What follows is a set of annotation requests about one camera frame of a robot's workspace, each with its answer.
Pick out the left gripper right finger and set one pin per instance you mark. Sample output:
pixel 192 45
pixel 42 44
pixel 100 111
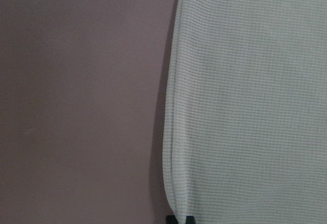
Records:
pixel 189 220

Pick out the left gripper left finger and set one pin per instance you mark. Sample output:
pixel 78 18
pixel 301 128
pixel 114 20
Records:
pixel 171 219

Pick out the olive green long-sleeve shirt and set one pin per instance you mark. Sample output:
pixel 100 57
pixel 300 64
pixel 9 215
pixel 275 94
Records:
pixel 245 119

